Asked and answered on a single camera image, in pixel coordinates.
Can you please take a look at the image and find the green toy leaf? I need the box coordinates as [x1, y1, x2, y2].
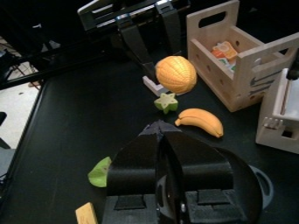
[88, 156, 113, 188]

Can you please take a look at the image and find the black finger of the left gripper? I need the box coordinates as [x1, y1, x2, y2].
[155, 0, 184, 56]
[116, 13, 159, 84]

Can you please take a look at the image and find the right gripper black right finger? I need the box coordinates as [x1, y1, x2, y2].
[159, 120, 249, 224]

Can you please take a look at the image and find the yellow wooden block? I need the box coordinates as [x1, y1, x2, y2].
[75, 201, 99, 224]

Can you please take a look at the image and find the orange toy juice carton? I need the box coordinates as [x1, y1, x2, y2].
[209, 41, 239, 62]

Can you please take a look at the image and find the white green toy carton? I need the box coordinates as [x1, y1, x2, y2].
[217, 57, 237, 73]

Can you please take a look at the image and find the light wooden crate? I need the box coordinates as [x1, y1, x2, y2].
[185, 0, 299, 113]

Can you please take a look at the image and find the orange toy piece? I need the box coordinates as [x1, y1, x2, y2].
[173, 108, 225, 138]

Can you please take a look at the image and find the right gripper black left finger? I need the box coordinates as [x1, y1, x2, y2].
[101, 120, 161, 224]

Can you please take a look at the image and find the small white block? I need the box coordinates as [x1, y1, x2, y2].
[141, 75, 171, 97]

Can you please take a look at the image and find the white wooden box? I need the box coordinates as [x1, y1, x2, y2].
[255, 68, 299, 155]

